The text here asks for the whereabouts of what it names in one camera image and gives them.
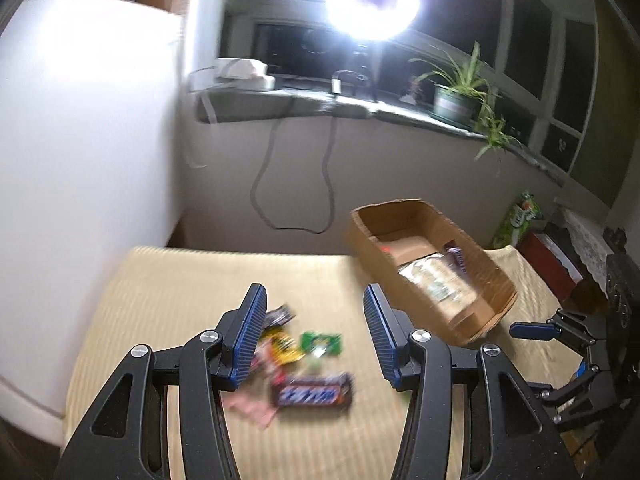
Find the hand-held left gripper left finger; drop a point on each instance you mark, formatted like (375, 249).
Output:
(247, 340)

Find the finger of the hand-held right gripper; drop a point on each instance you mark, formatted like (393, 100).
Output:
(530, 331)
(582, 385)

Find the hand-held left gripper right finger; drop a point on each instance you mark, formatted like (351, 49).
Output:
(381, 340)

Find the yellow snack packet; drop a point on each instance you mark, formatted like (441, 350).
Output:
(282, 347)

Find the dark snack packet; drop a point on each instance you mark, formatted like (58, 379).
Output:
(277, 316)

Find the green snack packet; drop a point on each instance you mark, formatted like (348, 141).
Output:
(320, 342)

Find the pink snack packet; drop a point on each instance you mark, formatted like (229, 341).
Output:
(250, 407)

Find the brown chocolate bar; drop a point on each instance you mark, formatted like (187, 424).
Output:
(312, 392)

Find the cardboard box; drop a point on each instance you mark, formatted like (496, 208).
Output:
(365, 245)

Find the red box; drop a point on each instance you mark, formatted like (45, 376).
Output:
(542, 260)

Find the small dark ornament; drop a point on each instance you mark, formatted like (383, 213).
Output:
(616, 236)

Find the white lace cloth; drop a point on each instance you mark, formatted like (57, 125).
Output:
(585, 245)

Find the clear plastic snack bag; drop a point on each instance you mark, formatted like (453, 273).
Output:
(435, 282)

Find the purple snack bar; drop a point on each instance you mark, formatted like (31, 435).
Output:
(457, 257)

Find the striped beige table cloth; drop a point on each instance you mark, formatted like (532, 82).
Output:
(150, 300)

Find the green printed bag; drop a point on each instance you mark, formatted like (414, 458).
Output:
(517, 220)

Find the potted spider plant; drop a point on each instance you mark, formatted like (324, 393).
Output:
(452, 102)

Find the grey stone window sill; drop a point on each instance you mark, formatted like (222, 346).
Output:
(300, 102)

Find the small flowering plant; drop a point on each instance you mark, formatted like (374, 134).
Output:
(412, 91)

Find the white power adapter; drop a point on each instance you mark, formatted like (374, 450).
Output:
(240, 67)
(337, 86)

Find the white refrigerator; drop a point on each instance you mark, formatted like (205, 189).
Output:
(75, 135)

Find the white window frame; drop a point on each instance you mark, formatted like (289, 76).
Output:
(506, 25)

